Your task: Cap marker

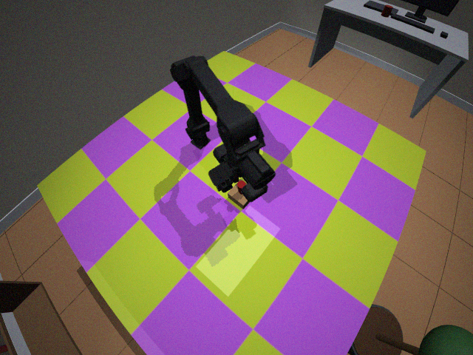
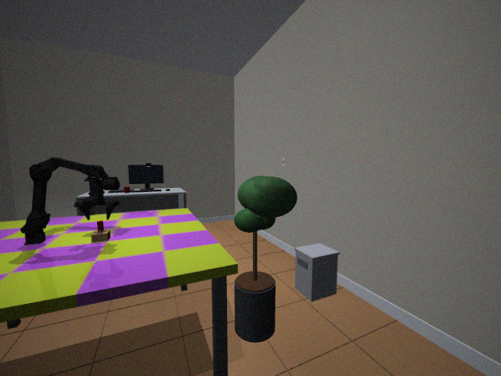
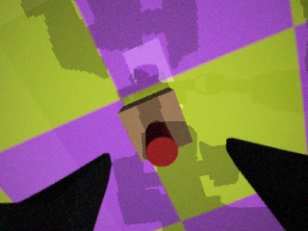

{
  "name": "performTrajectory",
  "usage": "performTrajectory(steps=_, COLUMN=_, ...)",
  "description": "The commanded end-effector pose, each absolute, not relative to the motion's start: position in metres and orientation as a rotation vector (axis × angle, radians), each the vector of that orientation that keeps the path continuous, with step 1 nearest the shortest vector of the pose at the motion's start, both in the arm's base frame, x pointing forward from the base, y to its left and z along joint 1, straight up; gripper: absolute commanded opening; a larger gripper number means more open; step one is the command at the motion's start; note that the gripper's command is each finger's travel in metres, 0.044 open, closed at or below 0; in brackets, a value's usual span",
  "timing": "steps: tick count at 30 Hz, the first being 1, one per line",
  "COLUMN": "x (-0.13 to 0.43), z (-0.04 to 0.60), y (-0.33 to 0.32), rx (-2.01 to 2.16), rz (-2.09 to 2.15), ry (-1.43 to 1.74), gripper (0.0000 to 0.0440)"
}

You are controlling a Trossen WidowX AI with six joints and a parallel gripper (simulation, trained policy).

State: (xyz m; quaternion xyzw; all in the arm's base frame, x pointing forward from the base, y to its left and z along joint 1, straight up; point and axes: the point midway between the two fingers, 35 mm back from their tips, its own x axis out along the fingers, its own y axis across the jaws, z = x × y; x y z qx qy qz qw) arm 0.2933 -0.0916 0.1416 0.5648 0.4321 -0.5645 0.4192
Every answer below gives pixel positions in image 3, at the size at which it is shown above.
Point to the brown square block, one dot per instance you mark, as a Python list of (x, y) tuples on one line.
[(161, 106)]

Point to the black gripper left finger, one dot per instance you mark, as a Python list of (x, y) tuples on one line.
[(71, 204)]

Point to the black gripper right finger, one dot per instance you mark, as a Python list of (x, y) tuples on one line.
[(279, 177)]

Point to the red cylinder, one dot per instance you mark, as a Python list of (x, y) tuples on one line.
[(160, 148)]

